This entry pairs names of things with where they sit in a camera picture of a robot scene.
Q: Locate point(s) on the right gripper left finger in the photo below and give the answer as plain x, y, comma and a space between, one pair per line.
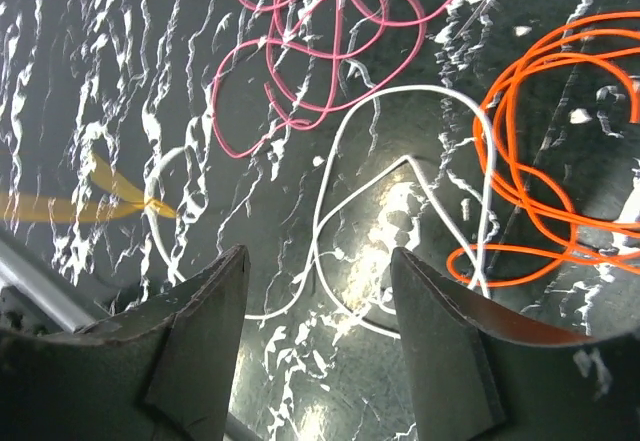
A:
160, 371

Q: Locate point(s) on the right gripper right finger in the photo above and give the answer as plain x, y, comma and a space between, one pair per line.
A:
480, 371

